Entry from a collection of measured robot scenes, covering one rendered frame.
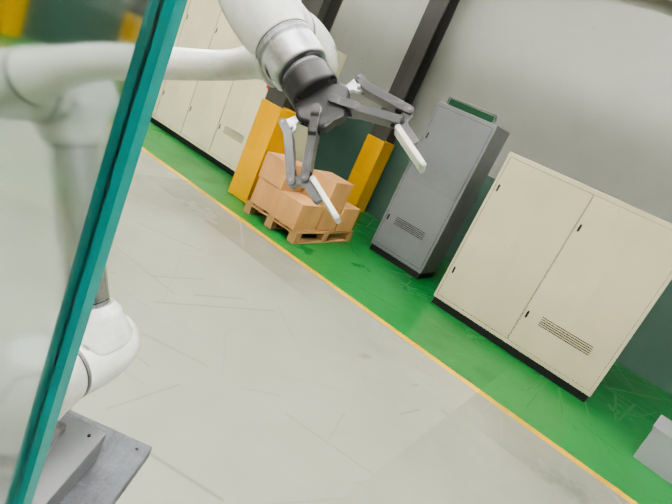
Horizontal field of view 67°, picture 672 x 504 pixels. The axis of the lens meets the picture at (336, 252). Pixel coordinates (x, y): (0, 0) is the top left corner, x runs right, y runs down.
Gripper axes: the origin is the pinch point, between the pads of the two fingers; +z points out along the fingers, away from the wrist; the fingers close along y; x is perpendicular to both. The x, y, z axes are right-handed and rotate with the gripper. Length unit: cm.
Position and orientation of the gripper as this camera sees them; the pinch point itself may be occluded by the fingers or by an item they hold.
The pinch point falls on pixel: (376, 188)
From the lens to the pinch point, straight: 70.6
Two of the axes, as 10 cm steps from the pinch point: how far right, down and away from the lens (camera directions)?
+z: 5.1, 8.4, -1.9
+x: -0.9, -1.7, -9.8
